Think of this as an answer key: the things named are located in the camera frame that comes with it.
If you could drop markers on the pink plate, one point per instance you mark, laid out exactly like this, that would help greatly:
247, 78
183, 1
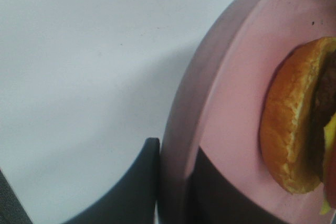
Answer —
219, 102

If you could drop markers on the burger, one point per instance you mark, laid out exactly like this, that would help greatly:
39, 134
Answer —
299, 108

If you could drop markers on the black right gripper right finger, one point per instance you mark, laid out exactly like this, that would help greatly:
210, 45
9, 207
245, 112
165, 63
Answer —
254, 199

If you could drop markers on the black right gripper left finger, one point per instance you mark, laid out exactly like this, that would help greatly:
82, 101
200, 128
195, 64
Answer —
132, 199

